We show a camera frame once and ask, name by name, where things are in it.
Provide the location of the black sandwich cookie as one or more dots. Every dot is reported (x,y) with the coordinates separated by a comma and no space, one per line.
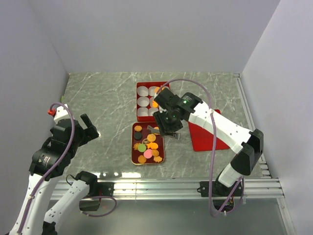
(137,135)

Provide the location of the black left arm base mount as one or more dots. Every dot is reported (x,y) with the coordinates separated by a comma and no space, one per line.
(101,189)

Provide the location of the orange flower cookie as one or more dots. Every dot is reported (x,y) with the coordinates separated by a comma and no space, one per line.
(138,128)

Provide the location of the orange cookie tray corner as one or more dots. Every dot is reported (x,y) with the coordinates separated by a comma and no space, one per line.
(158,159)

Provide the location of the large round waffle biscuit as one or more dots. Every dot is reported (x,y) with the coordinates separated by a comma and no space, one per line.
(151,138)

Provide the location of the round orange sandwich biscuit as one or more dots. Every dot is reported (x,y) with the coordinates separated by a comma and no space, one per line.
(156,131)

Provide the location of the green macaron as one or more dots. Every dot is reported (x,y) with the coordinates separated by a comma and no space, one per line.
(141,148)

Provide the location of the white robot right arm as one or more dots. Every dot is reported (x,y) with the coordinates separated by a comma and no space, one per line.
(246,144)

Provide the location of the white paper cup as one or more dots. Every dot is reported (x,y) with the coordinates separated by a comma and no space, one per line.
(151,91)
(143,101)
(151,111)
(142,112)
(151,100)
(142,91)

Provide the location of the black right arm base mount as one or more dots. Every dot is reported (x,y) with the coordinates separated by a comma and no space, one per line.
(220,193)

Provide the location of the dark red gold-rimmed tray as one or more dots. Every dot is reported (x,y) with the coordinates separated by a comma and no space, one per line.
(145,133)

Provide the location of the pink macaron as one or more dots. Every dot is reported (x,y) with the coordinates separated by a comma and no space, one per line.
(148,154)

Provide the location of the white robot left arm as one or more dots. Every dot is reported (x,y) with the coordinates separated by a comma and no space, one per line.
(47,167)

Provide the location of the red box lid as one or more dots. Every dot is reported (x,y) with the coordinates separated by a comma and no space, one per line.
(201,139)

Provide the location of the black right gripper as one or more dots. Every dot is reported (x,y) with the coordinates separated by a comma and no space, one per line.
(159,116)

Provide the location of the orange swirl cookie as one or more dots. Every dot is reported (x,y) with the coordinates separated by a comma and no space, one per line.
(135,146)

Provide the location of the orange chip cookie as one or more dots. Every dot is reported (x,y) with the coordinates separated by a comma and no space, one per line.
(141,159)

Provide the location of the silver slotted tongs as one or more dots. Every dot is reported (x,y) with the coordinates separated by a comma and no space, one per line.
(163,134)

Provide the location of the red cookie box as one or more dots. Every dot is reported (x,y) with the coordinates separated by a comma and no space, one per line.
(148,85)

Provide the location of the orange round cookie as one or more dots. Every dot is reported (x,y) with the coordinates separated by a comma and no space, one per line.
(156,89)

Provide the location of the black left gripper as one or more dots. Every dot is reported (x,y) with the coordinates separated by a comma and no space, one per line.
(91,129)

